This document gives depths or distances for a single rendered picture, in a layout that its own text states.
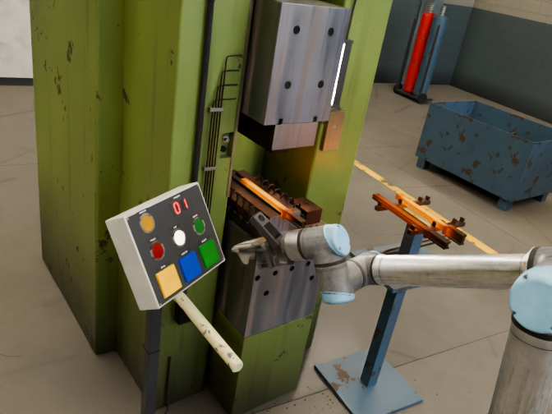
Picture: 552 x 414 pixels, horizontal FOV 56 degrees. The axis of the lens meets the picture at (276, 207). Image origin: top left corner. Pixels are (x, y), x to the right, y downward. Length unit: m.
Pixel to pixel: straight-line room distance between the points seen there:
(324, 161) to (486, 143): 3.38
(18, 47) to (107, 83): 4.84
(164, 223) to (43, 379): 1.35
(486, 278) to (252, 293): 1.03
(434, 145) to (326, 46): 4.06
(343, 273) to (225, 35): 0.86
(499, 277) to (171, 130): 1.10
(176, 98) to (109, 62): 0.44
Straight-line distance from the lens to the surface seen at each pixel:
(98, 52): 2.11
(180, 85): 1.76
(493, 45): 10.86
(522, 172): 5.33
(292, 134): 1.90
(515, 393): 1.23
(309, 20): 1.81
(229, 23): 1.80
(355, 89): 2.25
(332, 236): 1.40
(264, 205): 2.09
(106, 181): 2.29
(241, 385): 2.41
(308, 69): 1.85
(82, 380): 2.70
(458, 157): 5.68
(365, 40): 2.21
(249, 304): 2.11
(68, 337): 2.93
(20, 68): 7.00
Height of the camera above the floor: 1.91
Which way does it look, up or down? 26 degrees down
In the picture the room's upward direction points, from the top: 10 degrees clockwise
